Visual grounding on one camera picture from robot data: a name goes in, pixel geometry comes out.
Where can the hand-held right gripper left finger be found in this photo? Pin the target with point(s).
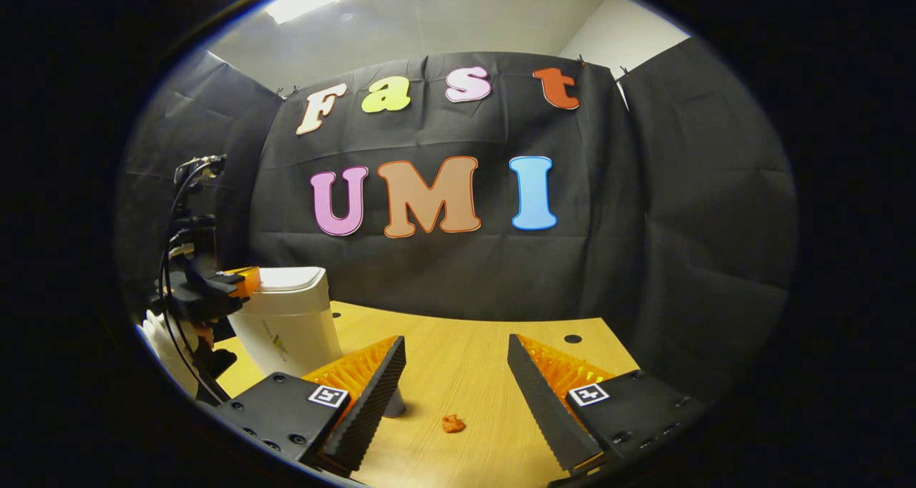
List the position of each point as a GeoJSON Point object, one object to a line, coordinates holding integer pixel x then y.
{"type": "Point", "coordinates": [376, 409]}

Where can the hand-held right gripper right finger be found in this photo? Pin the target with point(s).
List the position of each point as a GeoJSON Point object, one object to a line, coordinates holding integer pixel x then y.
{"type": "Point", "coordinates": [544, 409]}

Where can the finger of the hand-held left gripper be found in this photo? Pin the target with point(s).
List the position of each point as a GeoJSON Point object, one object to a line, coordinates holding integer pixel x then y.
{"type": "Point", "coordinates": [243, 282]}

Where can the orange paper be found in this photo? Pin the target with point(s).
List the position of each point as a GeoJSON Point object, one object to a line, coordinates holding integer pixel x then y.
{"type": "Point", "coordinates": [454, 423]}

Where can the white desktop garbage bin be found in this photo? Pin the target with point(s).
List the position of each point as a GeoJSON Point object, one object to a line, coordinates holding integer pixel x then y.
{"type": "Point", "coordinates": [293, 323]}

